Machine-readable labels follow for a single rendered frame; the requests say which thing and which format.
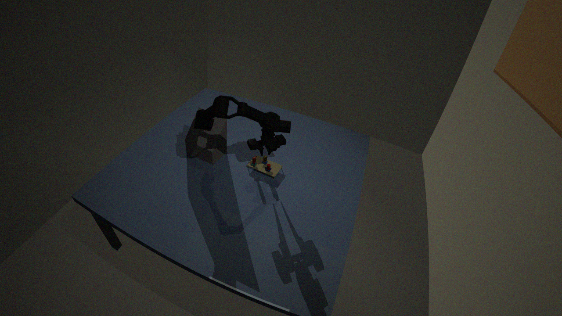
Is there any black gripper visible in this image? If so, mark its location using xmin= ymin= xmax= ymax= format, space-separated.
xmin=247 ymin=129 xmax=286 ymax=156

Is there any tan board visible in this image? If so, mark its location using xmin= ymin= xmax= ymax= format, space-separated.
xmin=247 ymin=155 xmax=282 ymax=179

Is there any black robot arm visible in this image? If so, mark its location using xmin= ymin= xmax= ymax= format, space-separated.
xmin=194 ymin=95 xmax=291 ymax=152

